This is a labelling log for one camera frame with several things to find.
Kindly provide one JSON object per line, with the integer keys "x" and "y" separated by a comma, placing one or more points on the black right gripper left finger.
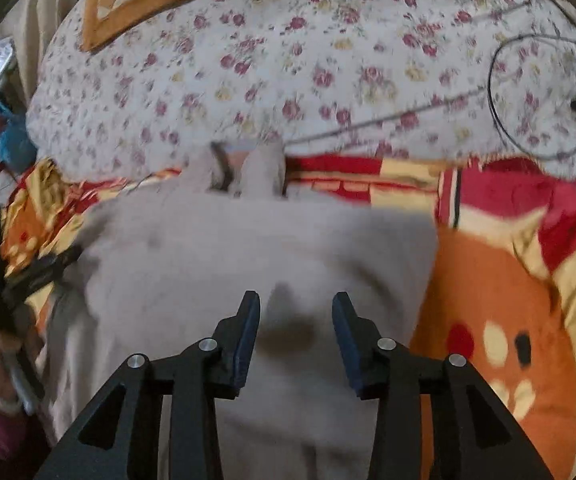
{"x": 116, "y": 436}

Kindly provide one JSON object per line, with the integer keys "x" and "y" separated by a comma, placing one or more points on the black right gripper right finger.
{"x": 474, "y": 435}

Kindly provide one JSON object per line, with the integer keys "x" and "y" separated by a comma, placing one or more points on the beige grey jacket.
{"x": 162, "y": 264}

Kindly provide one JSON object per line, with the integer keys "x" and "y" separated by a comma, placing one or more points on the person's left hand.
{"x": 30, "y": 340}

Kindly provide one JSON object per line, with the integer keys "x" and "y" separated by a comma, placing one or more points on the blue plastic bag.
{"x": 17, "y": 152}

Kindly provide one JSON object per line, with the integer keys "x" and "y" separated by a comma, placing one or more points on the orange red yellow blanket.
{"x": 489, "y": 296}

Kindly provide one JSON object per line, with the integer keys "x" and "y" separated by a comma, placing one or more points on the beige curtain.
{"x": 31, "y": 24}

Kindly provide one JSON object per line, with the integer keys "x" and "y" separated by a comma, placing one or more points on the floral white quilt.
{"x": 426, "y": 79}

